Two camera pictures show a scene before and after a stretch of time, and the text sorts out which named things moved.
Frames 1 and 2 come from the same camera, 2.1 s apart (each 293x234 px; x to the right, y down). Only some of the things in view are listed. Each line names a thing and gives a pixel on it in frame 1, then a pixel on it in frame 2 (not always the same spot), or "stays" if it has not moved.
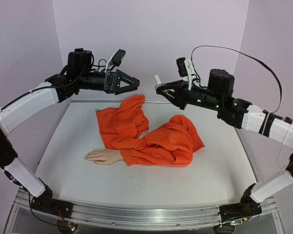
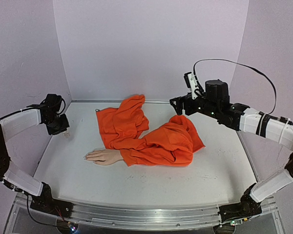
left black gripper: x=113 y=82 → x=66 y=125
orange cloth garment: x=172 y=144 stays
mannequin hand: x=103 y=157 stays
